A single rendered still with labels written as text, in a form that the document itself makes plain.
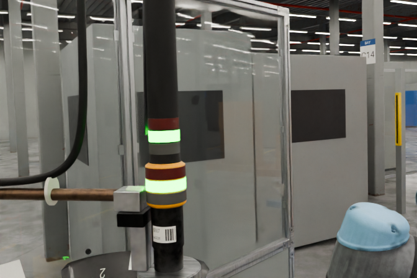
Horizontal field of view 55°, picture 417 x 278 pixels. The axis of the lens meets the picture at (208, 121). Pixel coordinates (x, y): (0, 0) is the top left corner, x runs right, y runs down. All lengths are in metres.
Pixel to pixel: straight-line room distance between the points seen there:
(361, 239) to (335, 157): 4.25
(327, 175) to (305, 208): 0.46
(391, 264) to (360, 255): 0.04
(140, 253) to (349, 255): 0.25
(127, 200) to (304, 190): 4.11
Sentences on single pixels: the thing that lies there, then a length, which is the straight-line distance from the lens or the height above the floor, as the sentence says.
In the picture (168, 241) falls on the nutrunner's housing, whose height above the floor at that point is 1.50.
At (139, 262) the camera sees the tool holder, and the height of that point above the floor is 1.48.
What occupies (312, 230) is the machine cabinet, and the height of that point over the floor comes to 0.20.
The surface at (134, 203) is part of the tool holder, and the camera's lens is 0.44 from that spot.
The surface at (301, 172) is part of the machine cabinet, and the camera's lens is 4.45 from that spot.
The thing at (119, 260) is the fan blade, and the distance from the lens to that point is 0.68.
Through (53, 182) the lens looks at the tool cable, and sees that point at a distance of 0.50.
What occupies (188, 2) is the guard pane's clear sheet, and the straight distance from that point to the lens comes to 1.48.
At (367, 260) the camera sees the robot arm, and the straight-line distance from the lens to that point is 0.54.
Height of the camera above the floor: 1.65
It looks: 3 degrees down
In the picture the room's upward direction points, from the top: 2 degrees counter-clockwise
